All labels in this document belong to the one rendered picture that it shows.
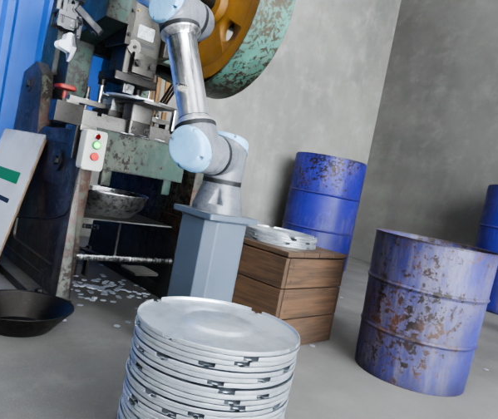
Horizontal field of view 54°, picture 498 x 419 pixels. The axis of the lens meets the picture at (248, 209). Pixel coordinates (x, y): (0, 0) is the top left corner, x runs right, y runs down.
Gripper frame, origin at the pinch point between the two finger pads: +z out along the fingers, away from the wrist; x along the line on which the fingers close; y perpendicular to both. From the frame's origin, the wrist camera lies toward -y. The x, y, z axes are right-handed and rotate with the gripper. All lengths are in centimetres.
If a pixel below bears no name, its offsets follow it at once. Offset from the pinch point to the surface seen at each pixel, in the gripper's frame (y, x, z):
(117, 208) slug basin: -31, -9, 50
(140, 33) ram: -30.0, -14.9, -20.4
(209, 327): 6, 110, 55
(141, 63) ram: -31.6, -12.1, -8.7
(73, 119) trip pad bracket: -3.5, 2.9, 20.0
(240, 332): 2, 113, 55
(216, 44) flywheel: -69, -19, -29
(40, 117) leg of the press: -6.3, -43.6, 19.7
